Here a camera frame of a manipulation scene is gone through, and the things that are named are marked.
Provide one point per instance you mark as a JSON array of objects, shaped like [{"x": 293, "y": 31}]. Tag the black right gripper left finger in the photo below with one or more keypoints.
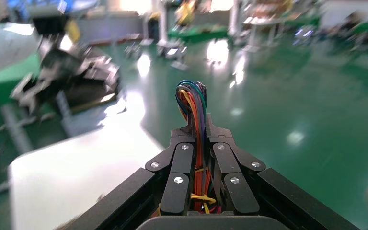
[{"x": 179, "y": 187}]

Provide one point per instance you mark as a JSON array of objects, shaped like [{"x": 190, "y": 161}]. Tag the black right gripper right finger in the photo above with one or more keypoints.
[{"x": 238, "y": 190}]

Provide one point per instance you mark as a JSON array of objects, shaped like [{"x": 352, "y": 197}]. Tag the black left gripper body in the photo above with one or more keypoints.
[{"x": 76, "y": 76}]

